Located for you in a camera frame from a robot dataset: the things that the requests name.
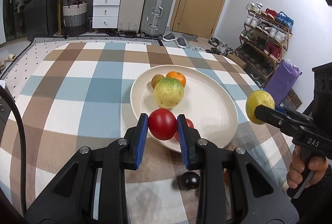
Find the silver grey suitcase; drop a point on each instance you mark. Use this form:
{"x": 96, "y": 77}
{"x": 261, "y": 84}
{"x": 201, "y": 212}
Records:
{"x": 155, "y": 16}

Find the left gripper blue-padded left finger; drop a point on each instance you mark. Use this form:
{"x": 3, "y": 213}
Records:
{"x": 90, "y": 187}

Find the beige suitcase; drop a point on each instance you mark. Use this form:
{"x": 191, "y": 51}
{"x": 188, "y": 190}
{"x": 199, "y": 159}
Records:
{"x": 130, "y": 14}

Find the large yellow-green guava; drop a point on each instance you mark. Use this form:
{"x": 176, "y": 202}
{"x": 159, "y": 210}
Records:
{"x": 168, "y": 93}

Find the purple bag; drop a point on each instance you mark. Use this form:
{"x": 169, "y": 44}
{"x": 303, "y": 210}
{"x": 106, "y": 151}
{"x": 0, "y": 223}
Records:
{"x": 282, "y": 80}

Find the checkered tablecloth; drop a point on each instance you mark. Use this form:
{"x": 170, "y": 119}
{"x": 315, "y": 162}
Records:
{"x": 79, "y": 96}

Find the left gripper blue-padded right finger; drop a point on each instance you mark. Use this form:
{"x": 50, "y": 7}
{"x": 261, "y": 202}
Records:
{"x": 251, "y": 197}

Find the tan longan fruit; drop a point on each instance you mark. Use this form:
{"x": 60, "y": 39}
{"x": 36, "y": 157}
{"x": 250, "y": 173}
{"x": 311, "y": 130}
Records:
{"x": 156, "y": 79}

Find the cream round plate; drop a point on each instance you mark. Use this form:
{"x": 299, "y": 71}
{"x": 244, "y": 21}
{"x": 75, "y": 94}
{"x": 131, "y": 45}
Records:
{"x": 206, "y": 103}

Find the woven laundry basket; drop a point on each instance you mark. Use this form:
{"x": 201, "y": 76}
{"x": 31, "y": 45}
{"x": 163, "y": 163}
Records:
{"x": 75, "y": 18}

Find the wooden shoe rack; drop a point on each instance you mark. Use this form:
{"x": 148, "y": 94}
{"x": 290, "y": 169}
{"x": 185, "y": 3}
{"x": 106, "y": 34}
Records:
{"x": 264, "y": 41}

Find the dark purple plum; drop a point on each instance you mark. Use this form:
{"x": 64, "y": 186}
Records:
{"x": 189, "y": 180}

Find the orange tangerine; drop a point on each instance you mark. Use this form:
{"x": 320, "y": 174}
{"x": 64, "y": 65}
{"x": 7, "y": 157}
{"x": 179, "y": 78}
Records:
{"x": 178, "y": 76}
{"x": 226, "y": 177}

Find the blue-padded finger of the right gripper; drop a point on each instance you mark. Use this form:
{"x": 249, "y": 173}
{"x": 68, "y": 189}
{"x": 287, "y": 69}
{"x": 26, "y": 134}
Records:
{"x": 287, "y": 124}
{"x": 286, "y": 111}

